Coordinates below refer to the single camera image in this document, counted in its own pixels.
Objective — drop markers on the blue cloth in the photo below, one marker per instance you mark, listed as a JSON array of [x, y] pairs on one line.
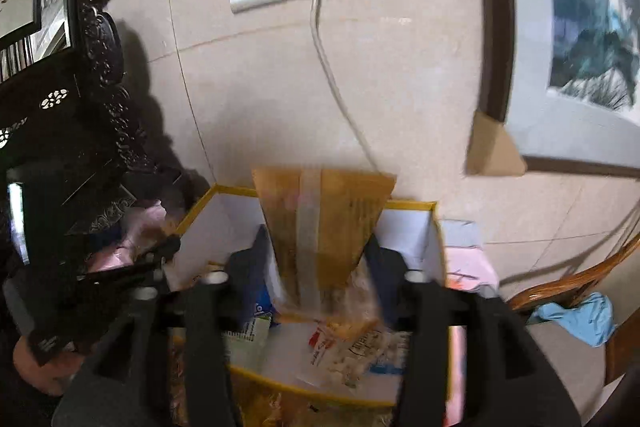
[[580, 319]]

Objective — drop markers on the clear packet of white balls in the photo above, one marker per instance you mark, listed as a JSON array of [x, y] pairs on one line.
[[350, 354]]

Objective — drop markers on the pink printed blanket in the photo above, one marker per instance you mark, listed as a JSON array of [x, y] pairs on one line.
[[465, 262]]

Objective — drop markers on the wooden chair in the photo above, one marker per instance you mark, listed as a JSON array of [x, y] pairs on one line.
[[565, 285]]

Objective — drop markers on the person's left hand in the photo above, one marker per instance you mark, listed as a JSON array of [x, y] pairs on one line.
[[42, 367]]

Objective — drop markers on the yellow bread packet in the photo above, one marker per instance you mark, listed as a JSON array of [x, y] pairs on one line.
[[340, 227]]

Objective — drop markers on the blue snack packet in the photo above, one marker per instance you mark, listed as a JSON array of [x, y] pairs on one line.
[[257, 309]]

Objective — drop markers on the dark carved wooden furniture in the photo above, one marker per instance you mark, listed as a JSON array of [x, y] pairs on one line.
[[100, 37]]

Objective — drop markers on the framed lotus painting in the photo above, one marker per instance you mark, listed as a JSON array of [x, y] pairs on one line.
[[590, 32]]

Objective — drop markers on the cardboard corner protector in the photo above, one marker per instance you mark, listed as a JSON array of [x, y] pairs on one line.
[[492, 152]]

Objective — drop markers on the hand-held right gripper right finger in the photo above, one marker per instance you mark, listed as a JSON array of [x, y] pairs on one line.
[[387, 277]]

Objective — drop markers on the yellow cardboard box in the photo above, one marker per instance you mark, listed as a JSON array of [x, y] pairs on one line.
[[407, 237]]

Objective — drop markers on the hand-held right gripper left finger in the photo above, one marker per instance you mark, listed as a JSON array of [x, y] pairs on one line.
[[250, 272]]

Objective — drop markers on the grey-green snack packet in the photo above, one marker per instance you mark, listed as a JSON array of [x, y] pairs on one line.
[[247, 339]]

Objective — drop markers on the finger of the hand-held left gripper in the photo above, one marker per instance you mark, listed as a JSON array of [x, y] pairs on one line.
[[145, 259]]

